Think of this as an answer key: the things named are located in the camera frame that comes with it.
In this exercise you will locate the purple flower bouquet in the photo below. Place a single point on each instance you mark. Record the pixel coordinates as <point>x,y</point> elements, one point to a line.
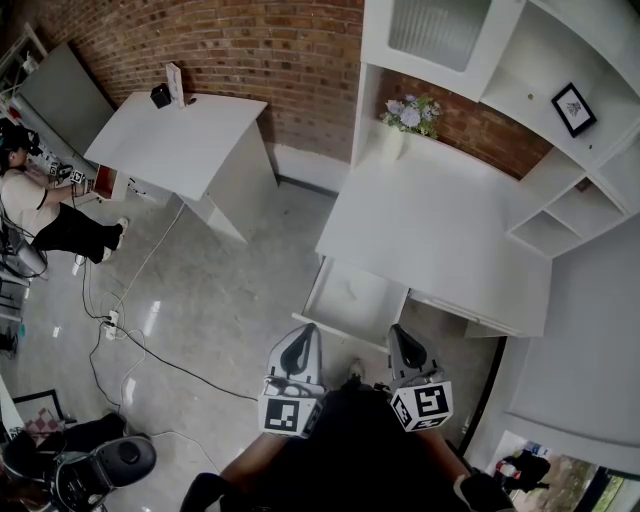
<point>412,115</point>

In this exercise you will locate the framed checkered picture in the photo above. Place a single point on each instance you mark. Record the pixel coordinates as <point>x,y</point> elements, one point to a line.
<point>40,412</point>

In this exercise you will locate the white desk drawer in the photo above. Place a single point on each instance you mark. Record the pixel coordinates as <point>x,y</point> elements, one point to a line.
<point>355,295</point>

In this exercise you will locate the white upright box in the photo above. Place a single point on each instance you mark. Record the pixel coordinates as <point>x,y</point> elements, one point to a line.
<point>175,85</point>

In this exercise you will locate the metal cylinder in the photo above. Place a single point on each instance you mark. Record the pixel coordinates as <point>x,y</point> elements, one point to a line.
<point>31,260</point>

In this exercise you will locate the white desk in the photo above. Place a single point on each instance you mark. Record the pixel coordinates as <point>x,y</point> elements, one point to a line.
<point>425,215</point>

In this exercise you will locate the white shelf hutch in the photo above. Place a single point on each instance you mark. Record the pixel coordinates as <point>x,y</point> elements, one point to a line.
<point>550,65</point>

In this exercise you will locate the person's black clothing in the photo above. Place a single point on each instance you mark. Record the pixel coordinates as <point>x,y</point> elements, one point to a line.
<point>350,450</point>

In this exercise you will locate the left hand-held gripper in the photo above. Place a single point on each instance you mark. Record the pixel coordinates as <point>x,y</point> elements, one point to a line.
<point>280,415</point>

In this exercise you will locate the red-brown box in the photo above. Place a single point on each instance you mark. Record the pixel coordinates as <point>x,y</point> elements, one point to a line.
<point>106,180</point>

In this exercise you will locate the white vase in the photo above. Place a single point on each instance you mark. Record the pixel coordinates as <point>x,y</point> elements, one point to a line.
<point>393,144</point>

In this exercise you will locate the small black box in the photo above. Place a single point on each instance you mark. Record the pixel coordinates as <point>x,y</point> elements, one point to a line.
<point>161,97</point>

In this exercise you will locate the person's right forearm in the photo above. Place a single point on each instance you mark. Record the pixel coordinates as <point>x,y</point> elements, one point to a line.
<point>445,450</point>

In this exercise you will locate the small brown object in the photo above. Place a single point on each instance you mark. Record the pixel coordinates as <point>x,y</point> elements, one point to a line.
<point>583,186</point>

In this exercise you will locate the person's left forearm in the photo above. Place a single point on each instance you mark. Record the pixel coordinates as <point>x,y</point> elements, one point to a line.
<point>255,460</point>

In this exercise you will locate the white cabinet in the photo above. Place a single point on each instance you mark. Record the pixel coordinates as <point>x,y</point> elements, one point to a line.
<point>585,340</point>

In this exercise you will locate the black backpack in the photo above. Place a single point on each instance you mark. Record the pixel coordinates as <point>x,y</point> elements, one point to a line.
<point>530,467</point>

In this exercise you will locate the grey panel board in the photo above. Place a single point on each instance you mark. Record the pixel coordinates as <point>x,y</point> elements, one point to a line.
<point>65,95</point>

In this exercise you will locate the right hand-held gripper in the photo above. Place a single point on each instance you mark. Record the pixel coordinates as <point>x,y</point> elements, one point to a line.
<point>425,405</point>

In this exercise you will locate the black picture frame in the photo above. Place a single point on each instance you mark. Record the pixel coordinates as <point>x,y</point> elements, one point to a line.
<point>574,109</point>

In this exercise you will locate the white side table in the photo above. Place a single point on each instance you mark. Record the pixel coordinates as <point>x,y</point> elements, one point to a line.
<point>180,145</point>

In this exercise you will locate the black round stool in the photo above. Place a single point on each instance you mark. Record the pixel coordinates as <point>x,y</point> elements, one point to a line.
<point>125,457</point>

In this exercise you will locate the white power strip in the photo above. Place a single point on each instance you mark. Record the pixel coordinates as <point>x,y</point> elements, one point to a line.
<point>112,322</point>

